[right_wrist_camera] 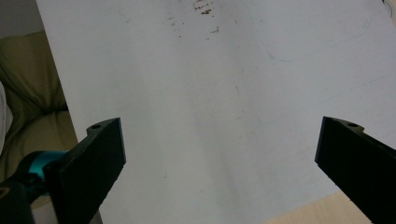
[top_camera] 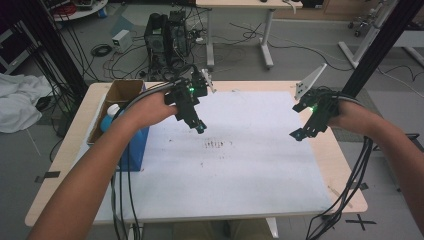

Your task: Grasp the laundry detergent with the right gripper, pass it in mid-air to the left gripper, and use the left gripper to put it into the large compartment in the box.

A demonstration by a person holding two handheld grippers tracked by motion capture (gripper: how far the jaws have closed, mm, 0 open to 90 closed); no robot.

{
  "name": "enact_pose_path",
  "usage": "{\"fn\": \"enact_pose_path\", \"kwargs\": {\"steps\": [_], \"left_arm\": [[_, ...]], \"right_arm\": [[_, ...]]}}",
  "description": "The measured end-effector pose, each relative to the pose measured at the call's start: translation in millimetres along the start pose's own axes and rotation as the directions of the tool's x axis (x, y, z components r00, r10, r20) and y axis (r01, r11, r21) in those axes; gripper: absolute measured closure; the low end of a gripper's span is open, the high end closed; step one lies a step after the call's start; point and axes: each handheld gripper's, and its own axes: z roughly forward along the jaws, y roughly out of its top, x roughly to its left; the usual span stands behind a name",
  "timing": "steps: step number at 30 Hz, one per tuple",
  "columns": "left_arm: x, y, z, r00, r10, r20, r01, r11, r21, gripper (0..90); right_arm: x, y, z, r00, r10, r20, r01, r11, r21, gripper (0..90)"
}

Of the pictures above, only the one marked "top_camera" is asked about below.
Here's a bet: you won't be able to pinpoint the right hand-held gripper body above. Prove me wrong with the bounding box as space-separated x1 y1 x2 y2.
294 63 341 123

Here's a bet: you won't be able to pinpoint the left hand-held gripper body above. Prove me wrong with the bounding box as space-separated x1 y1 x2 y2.
173 64 217 116

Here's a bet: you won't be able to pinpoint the blue cardboard box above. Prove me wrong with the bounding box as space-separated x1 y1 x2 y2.
87 79 150 173

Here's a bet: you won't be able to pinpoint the blue detergent bottle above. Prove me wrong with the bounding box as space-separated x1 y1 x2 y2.
99 103 125 133

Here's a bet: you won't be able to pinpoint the person's left hand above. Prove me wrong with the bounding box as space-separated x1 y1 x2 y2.
131 91 179 130

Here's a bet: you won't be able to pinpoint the person's right hand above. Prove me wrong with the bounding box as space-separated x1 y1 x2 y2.
328 100 382 137

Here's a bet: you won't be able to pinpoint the black computer tower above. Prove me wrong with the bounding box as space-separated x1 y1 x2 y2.
168 9 193 67
143 12 172 69

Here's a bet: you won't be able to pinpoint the white metal stand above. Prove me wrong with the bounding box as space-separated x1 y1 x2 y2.
338 0 401 69

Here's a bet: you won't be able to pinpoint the small white device box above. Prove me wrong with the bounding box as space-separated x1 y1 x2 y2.
111 29 133 53

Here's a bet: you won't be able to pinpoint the light wooden desk white legs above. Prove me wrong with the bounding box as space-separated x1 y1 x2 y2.
195 0 304 70

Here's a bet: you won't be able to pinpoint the round white table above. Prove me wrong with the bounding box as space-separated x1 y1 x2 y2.
49 0 109 23

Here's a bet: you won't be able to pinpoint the white cloth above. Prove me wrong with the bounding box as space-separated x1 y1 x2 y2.
0 72 54 134

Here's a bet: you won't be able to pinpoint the left gripper cable bundle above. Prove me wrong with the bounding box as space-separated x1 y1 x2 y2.
110 81 183 240

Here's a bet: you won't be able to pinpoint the gripper cable bundle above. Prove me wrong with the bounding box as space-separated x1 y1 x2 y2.
304 85 375 240
110 81 183 240

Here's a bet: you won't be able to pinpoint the long black floor cable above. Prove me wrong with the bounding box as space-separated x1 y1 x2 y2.
229 21 355 73

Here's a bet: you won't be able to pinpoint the right gripper cable bundle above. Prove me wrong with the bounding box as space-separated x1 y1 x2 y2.
304 85 375 240

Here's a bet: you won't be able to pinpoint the black metal post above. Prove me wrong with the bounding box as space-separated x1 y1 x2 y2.
6 0 88 98
341 0 424 98

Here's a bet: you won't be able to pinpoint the coiled black cable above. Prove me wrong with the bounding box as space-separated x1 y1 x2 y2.
90 43 114 58

